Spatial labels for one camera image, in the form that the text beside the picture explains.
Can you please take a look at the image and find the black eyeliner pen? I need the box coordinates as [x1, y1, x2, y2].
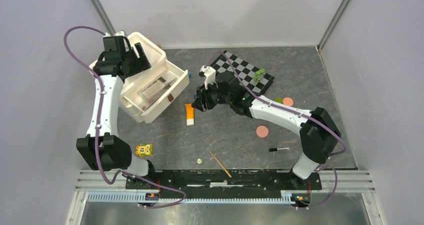
[268, 147, 290, 152]

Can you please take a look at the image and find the clear false eyelash case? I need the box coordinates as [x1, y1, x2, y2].
[141, 92, 164, 112]

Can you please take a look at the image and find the green lego brick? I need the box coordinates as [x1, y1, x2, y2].
[274, 97, 283, 104]

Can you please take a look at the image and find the yellow owl number block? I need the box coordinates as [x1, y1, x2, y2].
[135, 144, 153, 157]

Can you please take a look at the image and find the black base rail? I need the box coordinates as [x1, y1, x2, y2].
[146, 169, 322, 200]

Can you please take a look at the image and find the small pink round puff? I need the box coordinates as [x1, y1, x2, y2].
[282, 97, 294, 107]

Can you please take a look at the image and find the wooden stick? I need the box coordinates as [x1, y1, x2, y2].
[208, 150, 233, 178]

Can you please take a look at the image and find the orange white cream tube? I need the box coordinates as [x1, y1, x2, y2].
[185, 103, 195, 126]

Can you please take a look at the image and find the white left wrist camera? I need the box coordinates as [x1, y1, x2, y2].
[102, 31, 130, 54]

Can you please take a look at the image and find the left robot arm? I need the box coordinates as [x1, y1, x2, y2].
[76, 36, 157, 189]

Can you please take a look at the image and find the white drawer organizer box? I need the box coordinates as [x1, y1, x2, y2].
[89, 31, 190, 124]

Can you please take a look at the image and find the black grey checkerboard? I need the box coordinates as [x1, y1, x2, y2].
[209, 50, 275, 95]

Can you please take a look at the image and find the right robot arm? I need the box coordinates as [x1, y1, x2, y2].
[192, 71, 341, 189]

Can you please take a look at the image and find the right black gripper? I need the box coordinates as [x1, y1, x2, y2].
[191, 78, 233, 112]

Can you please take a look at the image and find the green lego plate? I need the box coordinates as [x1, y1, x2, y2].
[253, 68, 266, 82]

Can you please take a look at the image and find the pink round powder puff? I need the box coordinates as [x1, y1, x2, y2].
[256, 125, 269, 138]

